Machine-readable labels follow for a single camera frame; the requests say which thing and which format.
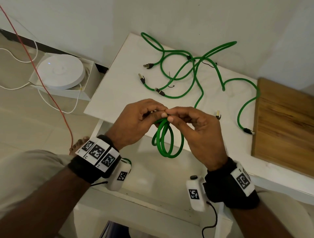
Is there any person's right hand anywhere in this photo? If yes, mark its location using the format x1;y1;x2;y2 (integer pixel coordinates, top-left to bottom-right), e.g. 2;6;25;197
167;106;229;172

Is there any white round wireless router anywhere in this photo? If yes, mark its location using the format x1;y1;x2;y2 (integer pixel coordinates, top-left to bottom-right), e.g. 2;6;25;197
36;54;85;90

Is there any green network cable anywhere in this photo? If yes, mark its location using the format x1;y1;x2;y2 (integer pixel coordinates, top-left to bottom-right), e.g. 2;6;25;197
196;56;261;136
151;41;237;159
138;32;204;99

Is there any person's foot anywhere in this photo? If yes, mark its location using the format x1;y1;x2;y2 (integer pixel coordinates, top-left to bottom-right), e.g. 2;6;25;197
69;136;90;155

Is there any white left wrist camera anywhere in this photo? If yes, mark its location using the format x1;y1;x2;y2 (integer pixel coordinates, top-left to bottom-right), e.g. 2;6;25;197
106;159;132;192

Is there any person's left hand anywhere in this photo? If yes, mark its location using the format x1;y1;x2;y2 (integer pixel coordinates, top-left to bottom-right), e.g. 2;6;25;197
105;99;170;151

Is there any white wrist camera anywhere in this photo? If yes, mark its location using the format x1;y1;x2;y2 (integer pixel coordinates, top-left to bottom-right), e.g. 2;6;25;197
185;175;207;212
106;159;132;192

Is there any black right wristband with markers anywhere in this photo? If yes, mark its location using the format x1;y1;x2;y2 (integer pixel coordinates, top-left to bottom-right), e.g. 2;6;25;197
202;157;260;210

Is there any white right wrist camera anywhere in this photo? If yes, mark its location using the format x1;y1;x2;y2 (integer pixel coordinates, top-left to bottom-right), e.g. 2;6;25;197
185;175;207;212

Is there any person's light clothing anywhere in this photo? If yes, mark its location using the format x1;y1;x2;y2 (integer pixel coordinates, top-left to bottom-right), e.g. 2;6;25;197
0;149;74;219

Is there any wooden board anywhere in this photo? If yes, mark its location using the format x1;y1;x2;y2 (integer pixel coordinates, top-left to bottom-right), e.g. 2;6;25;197
251;78;314;178

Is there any black left wristband with markers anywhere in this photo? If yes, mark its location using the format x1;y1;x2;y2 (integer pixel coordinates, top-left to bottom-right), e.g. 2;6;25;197
67;135;122;185

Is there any orange cable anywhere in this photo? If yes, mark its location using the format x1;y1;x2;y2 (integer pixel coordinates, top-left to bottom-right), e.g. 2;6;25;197
0;4;74;155

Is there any person's left forearm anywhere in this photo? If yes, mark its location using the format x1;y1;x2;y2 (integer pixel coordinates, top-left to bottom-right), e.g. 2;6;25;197
0;166;92;238

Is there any white cardboard box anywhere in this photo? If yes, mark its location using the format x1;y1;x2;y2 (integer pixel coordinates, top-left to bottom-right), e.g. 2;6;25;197
29;52;95;101

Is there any white cable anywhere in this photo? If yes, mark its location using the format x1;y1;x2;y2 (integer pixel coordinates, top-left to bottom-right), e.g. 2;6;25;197
37;83;82;115
0;40;38;90

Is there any black wristband with markers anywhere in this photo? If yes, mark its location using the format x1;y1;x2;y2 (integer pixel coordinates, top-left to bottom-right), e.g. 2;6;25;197
67;135;122;185
202;157;260;210

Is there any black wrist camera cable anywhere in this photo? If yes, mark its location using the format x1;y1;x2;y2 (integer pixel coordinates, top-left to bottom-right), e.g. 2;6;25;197
201;201;219;238

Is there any person's right forearm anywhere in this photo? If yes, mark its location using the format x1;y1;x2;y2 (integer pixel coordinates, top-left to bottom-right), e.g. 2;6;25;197
230;196;314;238

